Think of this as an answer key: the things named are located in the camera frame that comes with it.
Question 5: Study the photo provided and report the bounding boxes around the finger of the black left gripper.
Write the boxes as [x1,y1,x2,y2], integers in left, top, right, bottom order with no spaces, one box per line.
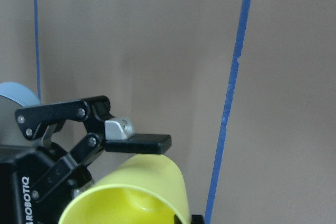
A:
[191,215,204,224]

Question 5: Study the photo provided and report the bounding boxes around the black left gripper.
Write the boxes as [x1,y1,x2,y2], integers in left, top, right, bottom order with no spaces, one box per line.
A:
[1,95,172,223]

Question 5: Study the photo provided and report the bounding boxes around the yellow cup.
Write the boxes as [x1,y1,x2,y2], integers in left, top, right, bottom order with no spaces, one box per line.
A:
[59,154,191,223]

